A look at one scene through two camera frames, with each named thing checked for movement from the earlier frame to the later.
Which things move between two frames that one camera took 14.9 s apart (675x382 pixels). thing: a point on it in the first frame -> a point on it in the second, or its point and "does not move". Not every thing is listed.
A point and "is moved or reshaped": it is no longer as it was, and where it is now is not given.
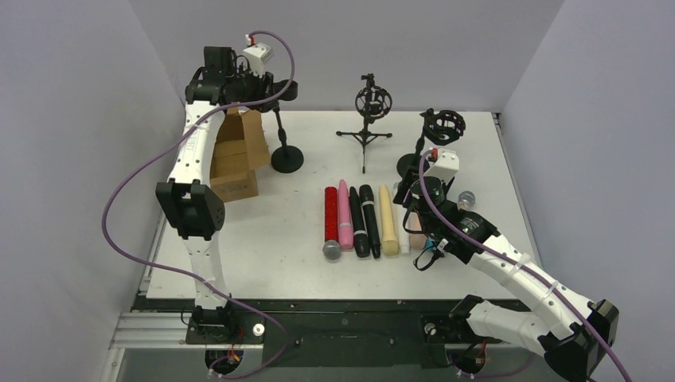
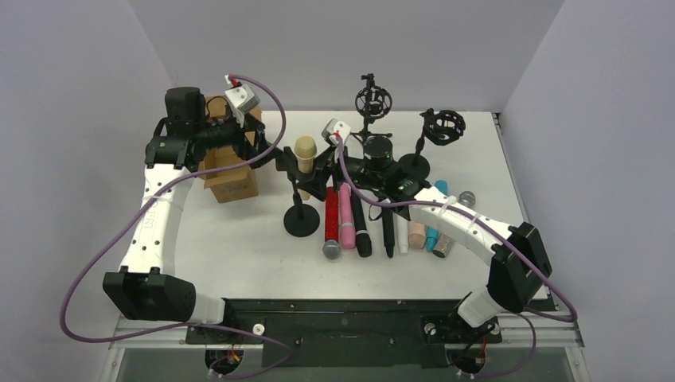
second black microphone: (362, 244) does not move
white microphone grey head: (403, 236) does not move
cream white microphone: (389, 239) -> (306, 150)
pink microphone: (345, 227) does not move
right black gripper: (410, 184) -> (343, 168)
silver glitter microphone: (466, 199) is moved or reshaped
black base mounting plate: (332, 333) does not move
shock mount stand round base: (443, 127) does not move
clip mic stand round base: (286, 158) is moved or reshaped
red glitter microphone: (331, 248) does not move
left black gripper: (268, 90) -> (258, 144)
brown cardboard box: (240, 146) does not move
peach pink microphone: (417, 240) does not move
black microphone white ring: (368, 205) -> (388, 219)
